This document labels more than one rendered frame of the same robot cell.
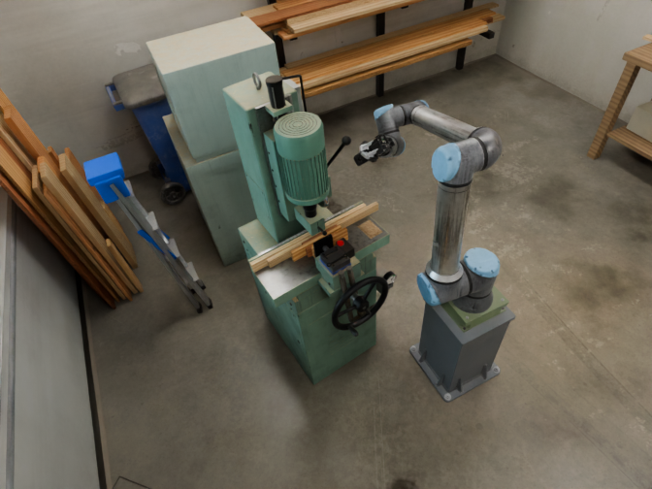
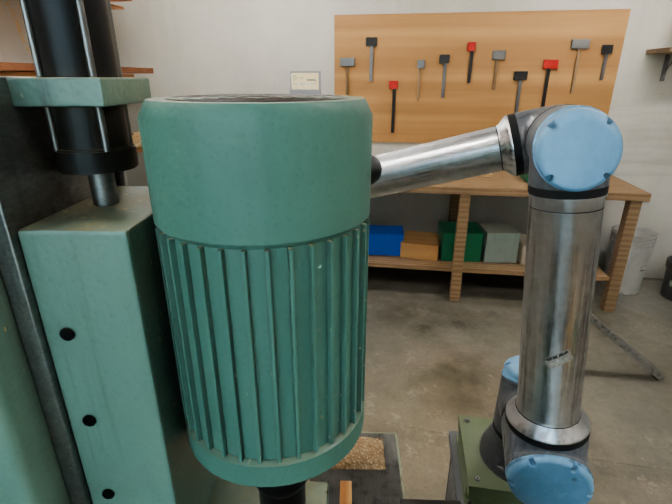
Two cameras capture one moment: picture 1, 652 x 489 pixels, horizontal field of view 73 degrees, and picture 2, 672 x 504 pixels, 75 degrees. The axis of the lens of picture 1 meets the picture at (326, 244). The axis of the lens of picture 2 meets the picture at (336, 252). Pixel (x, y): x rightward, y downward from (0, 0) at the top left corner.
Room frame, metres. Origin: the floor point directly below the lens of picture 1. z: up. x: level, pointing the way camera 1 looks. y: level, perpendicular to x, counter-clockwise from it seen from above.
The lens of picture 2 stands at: (1.12, 0.33, 1.52)
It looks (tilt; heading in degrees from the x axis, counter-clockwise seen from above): 21 degrees down; 300
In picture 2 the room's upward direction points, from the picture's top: straight up
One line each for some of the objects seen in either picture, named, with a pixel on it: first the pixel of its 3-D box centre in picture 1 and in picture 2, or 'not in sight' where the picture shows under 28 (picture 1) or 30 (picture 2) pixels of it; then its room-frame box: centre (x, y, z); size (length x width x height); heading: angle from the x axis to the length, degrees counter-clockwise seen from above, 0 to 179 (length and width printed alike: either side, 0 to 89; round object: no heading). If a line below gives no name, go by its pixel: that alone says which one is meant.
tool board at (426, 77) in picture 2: not in sight; (468, 81); (2.01, -3.17, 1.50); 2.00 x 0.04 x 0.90; 21
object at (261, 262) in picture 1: (310, 236); not in sight; (1.36, 0.06, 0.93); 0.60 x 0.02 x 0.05; 118
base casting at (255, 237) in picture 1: (305, 247); not in sight; (1.46, 0.11, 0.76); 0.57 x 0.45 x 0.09; 28
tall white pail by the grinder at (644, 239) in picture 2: not in sight; (626, 259); (0.76, -3.47, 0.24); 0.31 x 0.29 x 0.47; 21
